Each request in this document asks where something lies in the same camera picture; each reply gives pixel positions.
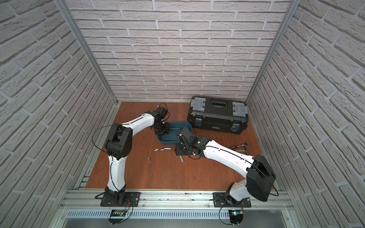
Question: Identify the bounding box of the aluminium frame post left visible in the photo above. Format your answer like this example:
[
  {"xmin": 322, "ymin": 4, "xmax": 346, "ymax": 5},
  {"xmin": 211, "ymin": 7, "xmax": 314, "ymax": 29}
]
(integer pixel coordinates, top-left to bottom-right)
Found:
[{"xmin": 55, "ymin": 0, "xmax": 118, "ymax": 105}]

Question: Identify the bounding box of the aluminium frame post right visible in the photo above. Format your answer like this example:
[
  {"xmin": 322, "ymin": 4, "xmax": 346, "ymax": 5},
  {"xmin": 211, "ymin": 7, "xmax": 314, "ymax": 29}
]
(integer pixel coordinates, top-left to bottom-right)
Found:
[{"xmin": 246, "ymin": 0, "xmax": 300, "ymax": 105}]

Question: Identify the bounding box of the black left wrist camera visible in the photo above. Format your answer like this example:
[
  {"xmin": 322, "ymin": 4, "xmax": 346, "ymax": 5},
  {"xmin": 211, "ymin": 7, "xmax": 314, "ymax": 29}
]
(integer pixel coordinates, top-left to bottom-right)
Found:
[{"xmin": 156, "ymin": 106, "xmax": 168, "ymax": 120}]

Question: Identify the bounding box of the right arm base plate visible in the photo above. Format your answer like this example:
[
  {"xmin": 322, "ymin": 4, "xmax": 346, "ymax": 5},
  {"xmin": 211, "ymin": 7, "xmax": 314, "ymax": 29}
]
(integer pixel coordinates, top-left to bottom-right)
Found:
[{"xmin": 213, "ymin": 192, "xmax": 252, "ymax": 209}]

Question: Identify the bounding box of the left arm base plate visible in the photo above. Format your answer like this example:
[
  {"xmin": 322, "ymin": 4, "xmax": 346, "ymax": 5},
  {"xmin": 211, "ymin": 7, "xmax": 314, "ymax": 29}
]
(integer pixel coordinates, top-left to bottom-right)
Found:
[{"xmin": 100, "ymin": 192, "xmax": 141, "ymax": 207}]

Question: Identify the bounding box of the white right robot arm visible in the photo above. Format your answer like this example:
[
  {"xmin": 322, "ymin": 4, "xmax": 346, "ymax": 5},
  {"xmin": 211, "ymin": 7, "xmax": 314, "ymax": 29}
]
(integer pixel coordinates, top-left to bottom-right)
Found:
[{"xmin": 175, "ymin": 134, "xmax": 276, "ymax": 207}]

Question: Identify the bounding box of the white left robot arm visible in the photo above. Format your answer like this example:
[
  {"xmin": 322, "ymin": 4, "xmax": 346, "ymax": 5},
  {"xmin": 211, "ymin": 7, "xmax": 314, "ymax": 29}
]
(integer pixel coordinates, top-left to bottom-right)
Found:
[{"xmin": 105, "ymin": 111, "xmax": 169, "ymax": 192}]

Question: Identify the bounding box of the teal plastic storage box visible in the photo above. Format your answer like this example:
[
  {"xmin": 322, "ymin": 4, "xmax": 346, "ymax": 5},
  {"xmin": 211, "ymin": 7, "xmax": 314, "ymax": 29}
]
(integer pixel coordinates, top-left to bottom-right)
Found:
[{"xmin": 157, "ymin": 122, "xmax": 193, "ymax": 145}]

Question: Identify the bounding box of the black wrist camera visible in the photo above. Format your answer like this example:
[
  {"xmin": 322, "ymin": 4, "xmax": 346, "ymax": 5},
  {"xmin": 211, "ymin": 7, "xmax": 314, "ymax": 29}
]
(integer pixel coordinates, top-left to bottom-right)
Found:
[
  {"xmin": 156, "ymin": 106, "xmax": 168, "ymax": 120},
  {"xmin": 176, "ymin": 127, "xmax": 195, "ymax": 142}
]

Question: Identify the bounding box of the black grey toolbox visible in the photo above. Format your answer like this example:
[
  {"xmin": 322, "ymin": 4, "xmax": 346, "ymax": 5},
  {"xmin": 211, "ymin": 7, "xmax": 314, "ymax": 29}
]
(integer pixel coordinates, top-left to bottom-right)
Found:
[{"xmin": 187, "ymin": 96, "xmax": 249, "ymax": 135}]

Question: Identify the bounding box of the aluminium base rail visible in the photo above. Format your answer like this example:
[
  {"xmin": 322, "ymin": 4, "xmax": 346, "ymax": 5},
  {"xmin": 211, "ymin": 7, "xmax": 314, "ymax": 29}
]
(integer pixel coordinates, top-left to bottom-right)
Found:
[{"xmin": 57, "ymin": 189, "xmax": 294, "ymax": 220}]

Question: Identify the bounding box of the left controller board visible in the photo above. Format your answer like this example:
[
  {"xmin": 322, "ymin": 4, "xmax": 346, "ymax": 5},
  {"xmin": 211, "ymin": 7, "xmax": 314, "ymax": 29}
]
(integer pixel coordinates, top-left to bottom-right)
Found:
[{"xmin": 108, "ymin": 210, "xmax": 129, "ymax": 225}]

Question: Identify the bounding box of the right controller board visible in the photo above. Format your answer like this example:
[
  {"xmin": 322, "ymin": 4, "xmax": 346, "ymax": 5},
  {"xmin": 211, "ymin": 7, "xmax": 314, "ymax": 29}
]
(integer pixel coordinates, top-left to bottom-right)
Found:
[{"xmin": 228, "ymin": 210, "xmax": 244, "ymax": 226}]

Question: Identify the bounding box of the controller board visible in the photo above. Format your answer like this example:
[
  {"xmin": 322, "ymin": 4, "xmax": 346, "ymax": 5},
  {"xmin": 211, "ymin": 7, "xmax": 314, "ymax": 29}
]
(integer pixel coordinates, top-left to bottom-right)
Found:
[
  {"xmin": 228, "ymin": 210, "xmax": 244, "ymax": 226},
  {"xmin": 108, "ymin": 210, "xmax": 129, "ymax": 225}
]

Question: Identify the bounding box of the aluminium frame post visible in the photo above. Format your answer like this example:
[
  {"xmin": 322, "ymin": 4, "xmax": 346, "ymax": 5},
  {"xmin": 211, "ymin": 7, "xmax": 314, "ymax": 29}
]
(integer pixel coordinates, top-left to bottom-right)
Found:
[
  {"xmin": 246, "ymin": 0, "xmax": 300, "ymax": 105},
  {"xmin": 55, "ymin": 0, "xmax": 118, "ymax": 105}
]

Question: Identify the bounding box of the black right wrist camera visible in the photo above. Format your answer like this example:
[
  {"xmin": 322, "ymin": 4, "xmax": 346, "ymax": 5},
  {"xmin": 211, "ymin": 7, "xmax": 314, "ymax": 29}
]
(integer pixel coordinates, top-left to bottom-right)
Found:
[{"xmin": 176, "ymin": 127, "xmax": 195, "ymax": 142}]

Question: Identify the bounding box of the ratchet wrench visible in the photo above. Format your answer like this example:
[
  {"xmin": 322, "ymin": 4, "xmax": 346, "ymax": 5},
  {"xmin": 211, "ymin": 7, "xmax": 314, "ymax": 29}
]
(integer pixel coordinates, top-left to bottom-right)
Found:
[{"xmin": 229, "ymin": 142, "xmax": 249, "ymax": 155}]

